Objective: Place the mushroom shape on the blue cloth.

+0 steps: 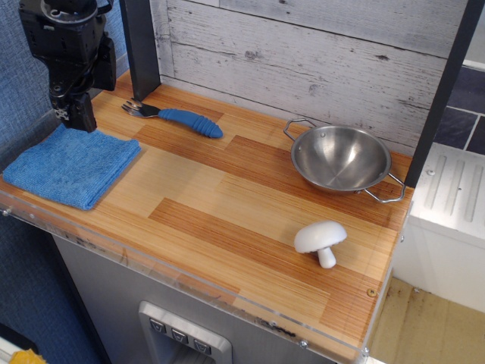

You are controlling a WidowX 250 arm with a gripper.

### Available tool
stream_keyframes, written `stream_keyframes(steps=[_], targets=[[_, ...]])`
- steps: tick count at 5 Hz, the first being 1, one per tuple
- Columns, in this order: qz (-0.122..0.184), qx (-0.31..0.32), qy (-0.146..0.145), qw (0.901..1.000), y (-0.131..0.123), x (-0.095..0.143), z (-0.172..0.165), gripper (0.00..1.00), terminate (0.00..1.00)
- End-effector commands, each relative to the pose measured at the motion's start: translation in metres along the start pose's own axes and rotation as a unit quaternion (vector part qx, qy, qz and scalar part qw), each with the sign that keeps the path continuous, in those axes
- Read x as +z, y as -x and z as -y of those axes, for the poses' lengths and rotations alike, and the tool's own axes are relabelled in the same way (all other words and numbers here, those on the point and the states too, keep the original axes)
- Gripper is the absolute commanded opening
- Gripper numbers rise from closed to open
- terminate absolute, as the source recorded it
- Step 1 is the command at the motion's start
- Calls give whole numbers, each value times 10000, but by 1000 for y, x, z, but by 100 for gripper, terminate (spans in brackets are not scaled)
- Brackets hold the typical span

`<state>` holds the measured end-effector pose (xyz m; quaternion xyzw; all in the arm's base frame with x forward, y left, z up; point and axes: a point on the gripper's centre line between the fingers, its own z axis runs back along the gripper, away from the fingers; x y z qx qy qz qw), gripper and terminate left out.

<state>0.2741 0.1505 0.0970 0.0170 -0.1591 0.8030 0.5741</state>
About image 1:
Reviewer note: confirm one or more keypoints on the dark right shelf post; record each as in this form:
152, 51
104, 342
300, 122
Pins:
450, 74

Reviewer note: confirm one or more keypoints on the white toy mushroom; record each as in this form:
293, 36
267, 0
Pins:
319, 238

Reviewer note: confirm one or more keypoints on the blue folded cloth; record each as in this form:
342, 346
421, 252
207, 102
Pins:
72, 167

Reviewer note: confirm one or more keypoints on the dark shelf post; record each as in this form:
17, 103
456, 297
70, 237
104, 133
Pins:
141, 48
450, 74

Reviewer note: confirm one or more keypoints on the yellow object bottom left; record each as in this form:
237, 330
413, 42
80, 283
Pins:
26, 357

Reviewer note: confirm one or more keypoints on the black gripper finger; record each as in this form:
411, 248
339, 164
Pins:
104, 69
75, 111

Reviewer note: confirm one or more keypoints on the blue-handled metal spork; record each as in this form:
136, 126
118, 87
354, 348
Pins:
198, 123

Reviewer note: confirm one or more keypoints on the white toy sink unit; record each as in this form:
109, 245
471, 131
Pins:
442, 246

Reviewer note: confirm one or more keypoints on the dark left shelf post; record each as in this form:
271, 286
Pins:
141, 48

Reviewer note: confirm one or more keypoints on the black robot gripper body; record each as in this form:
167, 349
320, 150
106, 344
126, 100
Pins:
67, 37

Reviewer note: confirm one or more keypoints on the small steel two-handled pan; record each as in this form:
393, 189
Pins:
340, 159

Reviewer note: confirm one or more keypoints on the silver dispenser button panel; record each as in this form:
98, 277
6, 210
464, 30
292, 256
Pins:
173, 339

